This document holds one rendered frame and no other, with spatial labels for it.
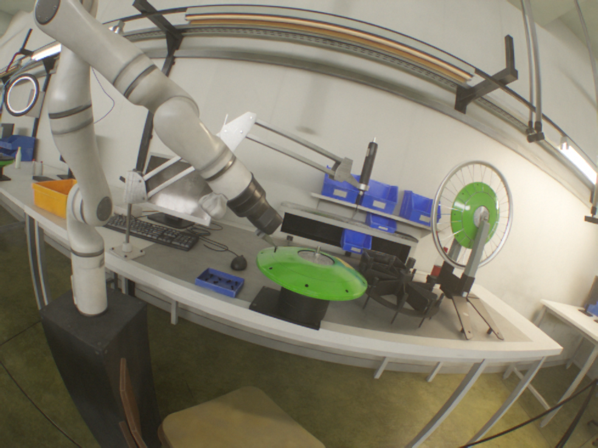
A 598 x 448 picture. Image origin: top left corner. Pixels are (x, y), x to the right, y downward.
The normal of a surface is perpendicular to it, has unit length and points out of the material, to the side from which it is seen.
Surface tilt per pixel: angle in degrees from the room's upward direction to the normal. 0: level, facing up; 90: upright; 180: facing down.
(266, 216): 79
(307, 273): 17
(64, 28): 124
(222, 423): 0
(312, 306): 90
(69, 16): 113
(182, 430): 0
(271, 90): 90
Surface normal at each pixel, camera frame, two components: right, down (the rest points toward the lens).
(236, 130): 0.29, 0.25
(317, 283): 0.22, -0.79
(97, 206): 0.92, 0.36
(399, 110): -0.07, 0.17
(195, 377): 0.25, -0.95
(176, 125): 0.44, 0.68
